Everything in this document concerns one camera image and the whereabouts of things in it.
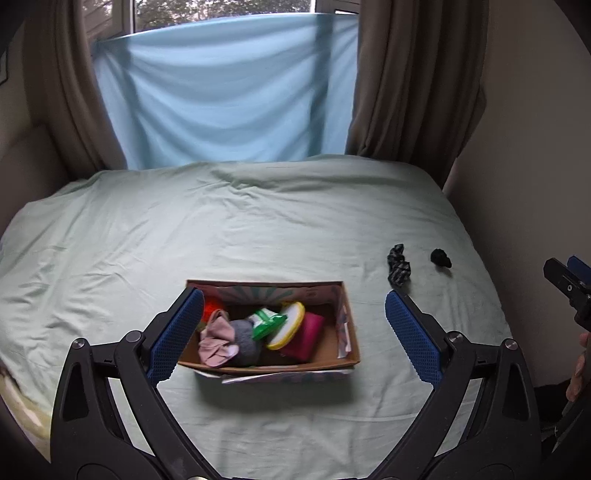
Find dark striped sock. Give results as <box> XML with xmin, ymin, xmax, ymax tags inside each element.
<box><xmin>386</xmin><ymin>244</ymin><xmax>412</xmax><ymax>286</ymax></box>

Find yellow white round lid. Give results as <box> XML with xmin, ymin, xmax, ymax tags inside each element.
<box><xmin>266</xmin><ymin>301</ymin><xmax>306</xmax><ymax>351</ymax></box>

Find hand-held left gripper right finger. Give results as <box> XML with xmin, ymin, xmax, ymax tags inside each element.
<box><xmin>368</xmin><ymin>289</ymin><xmax>540</xmax><ymax>477</ymax></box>

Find pink sock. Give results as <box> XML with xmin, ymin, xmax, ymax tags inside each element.
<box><xmin>198</xmin><ymin>310</ymin><xmax>240</xmax><ymax>369</ymax></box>

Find pale green bed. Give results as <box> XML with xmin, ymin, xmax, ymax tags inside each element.
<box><xmin>0</xmin><ymin>154</ymin><xmax>514</xmax><ymax>476</ymax></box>

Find beige headboard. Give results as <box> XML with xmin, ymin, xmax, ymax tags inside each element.
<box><xmin>0</xmin><ymin>124</ymin><xmax>71</xmax><ymax>232</ymax></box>

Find beige curtain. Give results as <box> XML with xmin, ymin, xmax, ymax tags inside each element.
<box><xmin>23</xmin><ymin>0</ymin><xmax>131</xmax><ymax>172</ymax></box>
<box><xmin>344</xmin><ymin>0</ymin><xmax>488</xmax><ymax>186</ymax></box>

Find magenta pink block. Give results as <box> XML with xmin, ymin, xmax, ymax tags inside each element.
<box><xmin>279</xmin><ymin>312</ymin><xmax>326</xmax><ymax>363</ymax></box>

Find patterned cardboard box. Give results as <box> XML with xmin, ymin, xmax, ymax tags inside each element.
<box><xmin>178</xmin><ymin>279</ymin><xmax>361</xmax><ymax>385</ymax></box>

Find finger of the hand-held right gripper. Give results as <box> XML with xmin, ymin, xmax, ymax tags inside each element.
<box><xmin>567</xmin><ymin>254</ymin><xmax>591</xmax><ymax>283</ymax></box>
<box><xmin>543</xmin><ymin>257</ymin><xmax>591</xmax><ymax>306</ymax></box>

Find person's right hand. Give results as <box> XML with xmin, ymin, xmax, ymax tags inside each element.
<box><xmin>566</xmin><ymin>331</ymin><xmax>591</xmax><ymax>403</ymax></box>

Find light blue hanging cloth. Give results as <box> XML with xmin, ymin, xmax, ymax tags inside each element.
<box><xmin>92</xmin><ymin>11</ymin><xmax>361</xmax><ymax>169</ymax></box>

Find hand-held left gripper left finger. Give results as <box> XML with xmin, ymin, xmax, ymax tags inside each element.
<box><xmin>49</xmin><ymin>286</ymin><xmax>209</xmax><ymax>477</ymax></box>

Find window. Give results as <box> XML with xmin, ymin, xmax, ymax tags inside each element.
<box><xmin>111</xmin><ymin>0</ymin><xmax>362</xmax><ymax>35</ymax></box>

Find grey sock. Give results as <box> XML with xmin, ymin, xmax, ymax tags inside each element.
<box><xmin>229</xmin><ymin>319</ymin><xmax>262</xmax><ymax>368</ymax></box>

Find green tissue packet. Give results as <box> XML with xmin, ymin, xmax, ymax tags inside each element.
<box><xmin>252</xmin><ymin>308</ymin><xmax>290</xmax><ymax>342</ymax></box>

